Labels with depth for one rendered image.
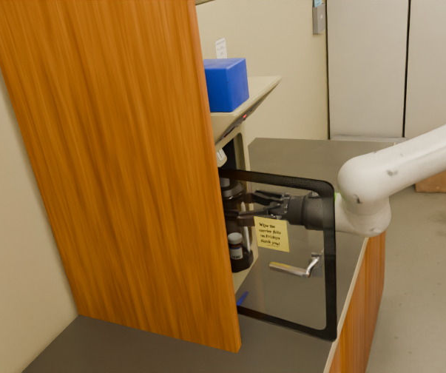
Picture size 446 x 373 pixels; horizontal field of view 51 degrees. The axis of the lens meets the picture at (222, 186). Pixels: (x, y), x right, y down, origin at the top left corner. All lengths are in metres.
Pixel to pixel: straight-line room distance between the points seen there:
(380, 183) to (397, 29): 3.05
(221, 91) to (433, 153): 0.45
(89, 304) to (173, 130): 0.63
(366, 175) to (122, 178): 0.52
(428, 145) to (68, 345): 1.00
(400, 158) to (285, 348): 0.52
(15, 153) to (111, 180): 0.27
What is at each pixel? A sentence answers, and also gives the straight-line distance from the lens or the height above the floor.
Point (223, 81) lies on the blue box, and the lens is 0.95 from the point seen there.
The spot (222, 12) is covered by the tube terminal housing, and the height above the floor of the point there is 1.68.
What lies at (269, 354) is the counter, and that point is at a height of 0.94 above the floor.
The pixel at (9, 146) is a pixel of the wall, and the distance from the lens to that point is 1.22.
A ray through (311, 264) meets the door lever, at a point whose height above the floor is 1.21.
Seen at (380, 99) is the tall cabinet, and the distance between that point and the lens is 4.13.
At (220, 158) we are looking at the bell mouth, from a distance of 1.21.
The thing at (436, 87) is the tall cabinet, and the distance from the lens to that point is 4.07.
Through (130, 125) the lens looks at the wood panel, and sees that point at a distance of 0.98.
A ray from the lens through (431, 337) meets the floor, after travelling 2.65.
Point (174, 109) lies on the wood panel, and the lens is 0.91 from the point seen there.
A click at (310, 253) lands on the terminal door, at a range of 1.00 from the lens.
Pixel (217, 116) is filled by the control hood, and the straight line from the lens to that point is 0.96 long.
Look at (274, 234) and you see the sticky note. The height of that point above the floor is 1.25.
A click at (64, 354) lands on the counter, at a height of 0.94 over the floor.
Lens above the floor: 1.78
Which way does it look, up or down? 25 degrees down
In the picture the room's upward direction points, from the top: 8 degrees counter-clockwise
